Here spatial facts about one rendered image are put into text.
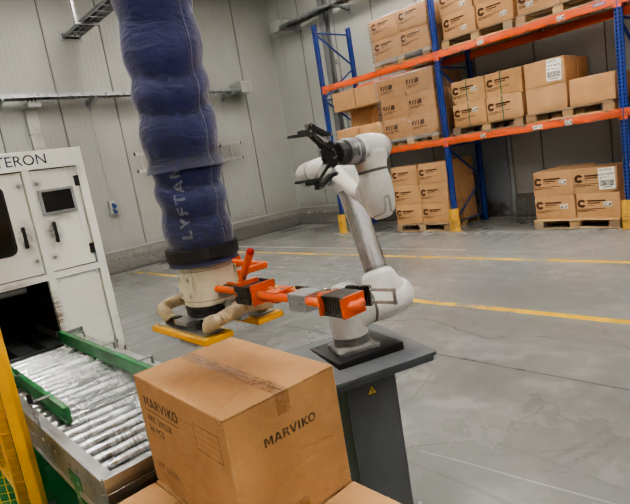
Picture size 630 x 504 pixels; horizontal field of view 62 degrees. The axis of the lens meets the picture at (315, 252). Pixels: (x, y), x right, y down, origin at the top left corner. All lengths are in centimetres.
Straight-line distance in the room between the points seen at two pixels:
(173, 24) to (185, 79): 15
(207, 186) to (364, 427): 121
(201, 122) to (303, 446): 99
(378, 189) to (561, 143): 826
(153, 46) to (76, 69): 1008
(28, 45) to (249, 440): 1048
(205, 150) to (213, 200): 15
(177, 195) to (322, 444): 86
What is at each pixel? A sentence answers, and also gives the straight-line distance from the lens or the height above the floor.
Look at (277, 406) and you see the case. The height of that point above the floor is 91.
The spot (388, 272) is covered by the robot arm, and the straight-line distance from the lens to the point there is 224.
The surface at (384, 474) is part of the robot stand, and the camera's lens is 241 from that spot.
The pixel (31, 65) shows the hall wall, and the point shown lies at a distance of 1142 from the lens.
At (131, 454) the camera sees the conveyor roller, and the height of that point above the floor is 54.
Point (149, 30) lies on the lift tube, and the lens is 162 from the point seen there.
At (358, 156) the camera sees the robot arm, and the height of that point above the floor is 155.
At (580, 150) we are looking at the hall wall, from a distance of 980.
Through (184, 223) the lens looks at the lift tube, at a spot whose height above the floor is 145.
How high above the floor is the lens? 156
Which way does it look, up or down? 10 degrees down
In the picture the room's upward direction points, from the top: 9 degrees counter-clockwise
